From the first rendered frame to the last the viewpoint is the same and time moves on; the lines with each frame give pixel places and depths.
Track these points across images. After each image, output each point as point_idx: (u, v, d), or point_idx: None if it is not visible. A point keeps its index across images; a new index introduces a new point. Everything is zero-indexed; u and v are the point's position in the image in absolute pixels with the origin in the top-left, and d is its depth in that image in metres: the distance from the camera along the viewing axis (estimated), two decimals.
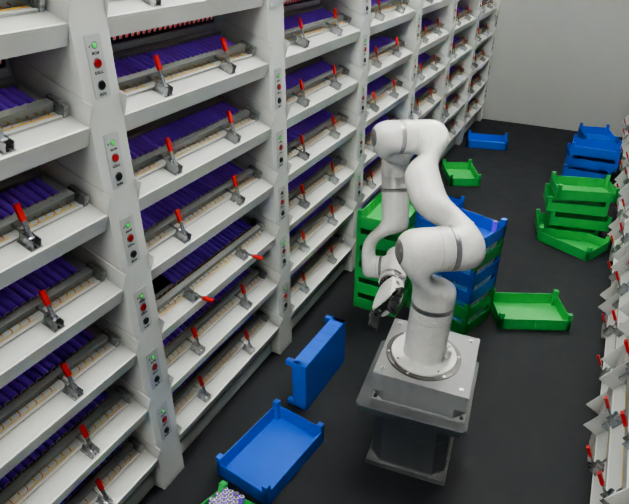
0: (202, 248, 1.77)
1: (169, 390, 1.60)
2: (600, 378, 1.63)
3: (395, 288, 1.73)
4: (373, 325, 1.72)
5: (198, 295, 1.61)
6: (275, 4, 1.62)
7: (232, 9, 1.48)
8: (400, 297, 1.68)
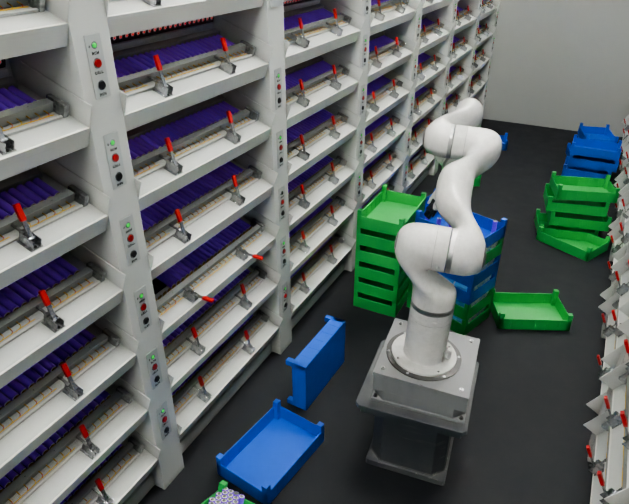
0: (202, 248, 1.77)
1: (169, 390, 1.60)
2: (600, 378, 1.63)
3: (432, 199, 2.19)
4: None
5: (198, 295, 1.61)
6: (275, 4, 1.62)
7: (232, 9, 1.48)
8: (430, 210, 2.23)
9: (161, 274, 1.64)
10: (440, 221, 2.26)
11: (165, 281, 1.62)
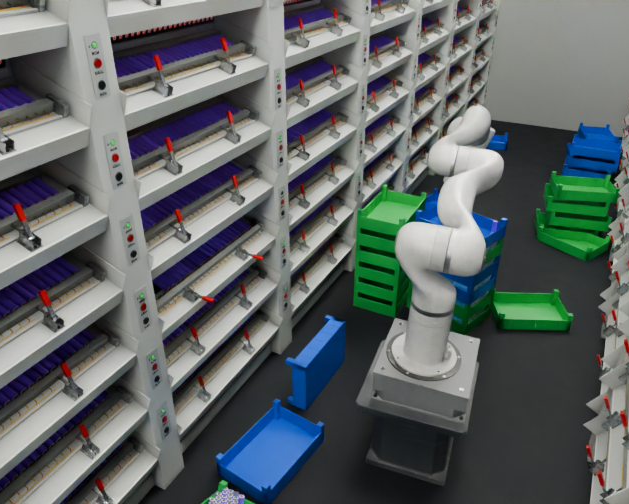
0: (202, 248, 1.77)
1: (169, 390, 1.60)
2: (600, 378, 1.63)
3: None
4: None
5: (198, 295, 1.61)
6: (275, 4, 1.62)
7: (232, 9, 1.48)
8: None
9: (161, 274, 1.64)
10: None
11: (165, 281, 1.62)
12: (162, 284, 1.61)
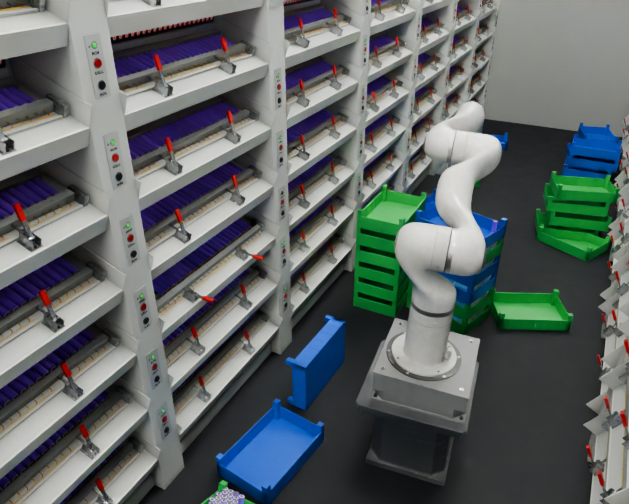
0: (202, 248, 1.77)
1: (169, 390, 1.60)
2: (600, 378, 1.63)
3: None
4: None
5: (198, 295, 1.61)
6: (275, 4, 1.62)
7: (232, 9, 1.48)
8: None
9: (161, 274, 1.64)
10: (159, 288, 1.59)
11: (165, 281, 1.62)
12: (162, 284, 1.61)
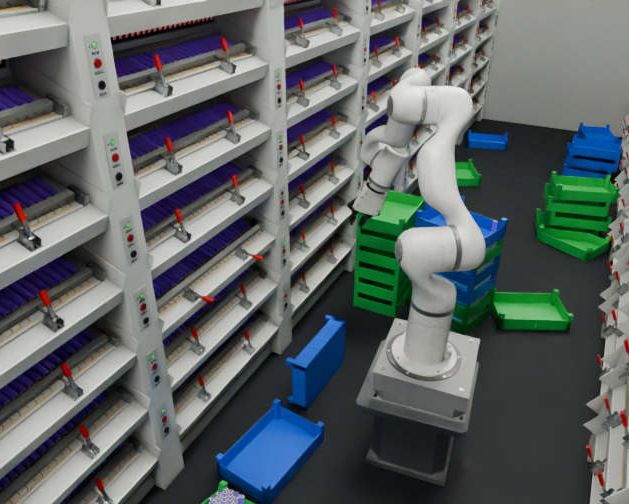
0: (202, 248, 1.77)
1: (169, 390, 1.60)
2: (600, 378, 1.63)
3: (356, 197, 2.02)
4: (359, 224, 2.09)
5: (198, 295, 1.61)
6: (275, 4, 1.62)
7: (232, 9, 1.48)
8: (351, 211, 2.04)
9: (161, 274, 1.64)
10: (159, 288, 1.59)
11: (165, 281, 1.62)
12: (162, 284, 1.61)
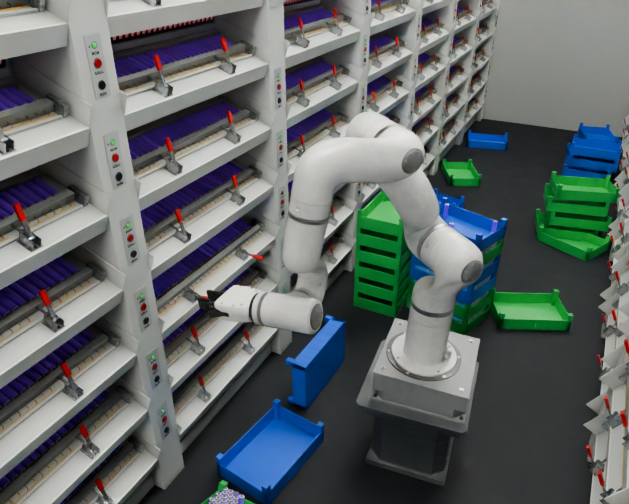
0: (202, 248, 1.77)
1: (169, 390, 1.60)
2: (600, 378, 1.63)
3: None
4: (201, 302, 1.45)
5: (198, 295, 1.61)
6: (275, 4, 1.62)
7: (232, 9, 1.48)
8: None
9: (161, 274, 1.64)
10: (159, 288, 1.59)
11: (165, 281, 1.62)
12: (162, 284, 1.61)
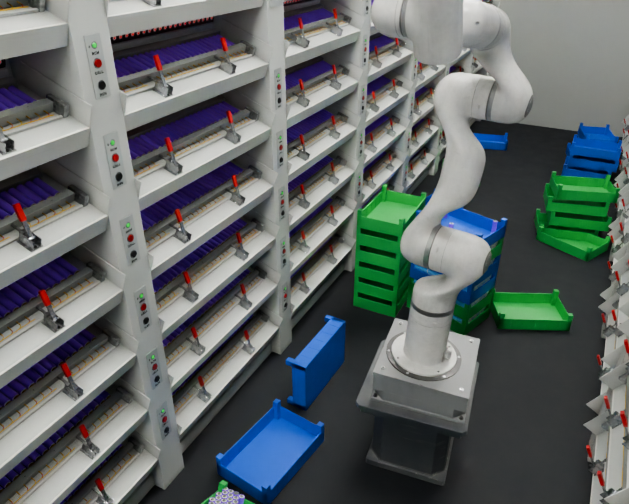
0: None
1: (169, 390, 1.60)
2: (600, 378, 1.63)
3: None
4: None
5: (189, 287, 1.61)
6: (275, 4, 1.62)
7: (232, 9, 1.48)
8: None
9: None
10: (155, 285, 1.59)
11: (161, 278, 1.63)
12: (158, 281, 1.61)
